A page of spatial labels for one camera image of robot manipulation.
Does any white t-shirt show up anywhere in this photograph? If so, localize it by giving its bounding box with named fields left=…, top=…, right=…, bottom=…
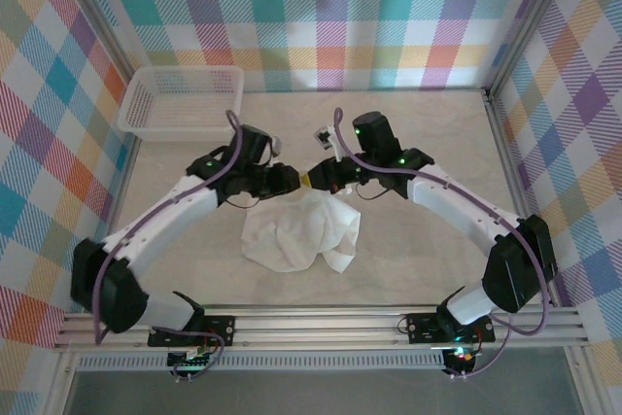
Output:
left=240, top=189, right=363, bottom=274

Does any white perforated plastic basket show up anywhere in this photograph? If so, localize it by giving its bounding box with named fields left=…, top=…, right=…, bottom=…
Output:
left=118, top=64, right=245, bottom=144

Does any left electronics board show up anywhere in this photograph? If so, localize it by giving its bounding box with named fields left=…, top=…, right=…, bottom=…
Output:
left=167, top=346, right=215, bottom=370

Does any electronics board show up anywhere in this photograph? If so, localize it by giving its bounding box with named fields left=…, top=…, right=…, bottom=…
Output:
left=444, top=345, right=480, bottom=367
left=167, top=346, right=215, bottom=370

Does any right electronics board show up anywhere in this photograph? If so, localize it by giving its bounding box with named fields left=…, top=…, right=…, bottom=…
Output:
left=444, top=345, right=480, bottom=367

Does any right aluminium side rail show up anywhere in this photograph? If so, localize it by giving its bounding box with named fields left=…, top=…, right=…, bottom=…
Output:
left=483, top=86, right=604, bottom=415

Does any aluminium side rail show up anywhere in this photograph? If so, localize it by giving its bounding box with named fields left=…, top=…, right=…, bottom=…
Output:
left=483, top=86, right=604, bottom=415
left=46, top=135, right=142, bottom=415

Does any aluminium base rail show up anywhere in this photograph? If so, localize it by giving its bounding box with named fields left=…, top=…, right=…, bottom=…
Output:
left=52, top=305, right=592, bottom=353

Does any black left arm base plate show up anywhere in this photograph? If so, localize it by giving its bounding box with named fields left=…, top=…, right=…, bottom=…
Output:
left=147, top=315, right=237, bottom=347

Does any grey slotted cable duct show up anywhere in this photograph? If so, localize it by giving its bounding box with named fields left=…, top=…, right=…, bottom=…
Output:
left=77, top=349, right=448, bottom=372

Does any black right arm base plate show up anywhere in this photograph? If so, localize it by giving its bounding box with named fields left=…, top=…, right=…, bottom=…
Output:
left=406, top=311, right=496, bottom=344

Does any right aluminium frame post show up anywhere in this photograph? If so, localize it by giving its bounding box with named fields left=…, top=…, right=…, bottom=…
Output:
left=483, top=0, right=582, bottom=100

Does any aluminium frame post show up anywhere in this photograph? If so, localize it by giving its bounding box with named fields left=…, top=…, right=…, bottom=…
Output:
left=56, top=0, right=142, bottom=90
left=483, top=0, right=582, bottom=100

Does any left aluminium frame post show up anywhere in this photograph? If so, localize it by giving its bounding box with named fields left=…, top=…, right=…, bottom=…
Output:
left=56, top=0, right=142, bottom=90

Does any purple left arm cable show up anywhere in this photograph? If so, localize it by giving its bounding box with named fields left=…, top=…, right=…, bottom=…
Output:
left=92, top=110, right=225, bottom=353

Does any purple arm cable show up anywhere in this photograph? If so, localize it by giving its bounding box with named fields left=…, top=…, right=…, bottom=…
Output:
left=331, top=107, right=555, bottom=380
left=92, top=110, right=225, bottom=353

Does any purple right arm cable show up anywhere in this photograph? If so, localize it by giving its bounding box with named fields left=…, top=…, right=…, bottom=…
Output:
left=331, top=107, right=555, bottom=380

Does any left aluminium side rail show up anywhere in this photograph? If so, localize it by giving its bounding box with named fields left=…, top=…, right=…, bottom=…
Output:
left=46, top=135, right=142, bottom=415

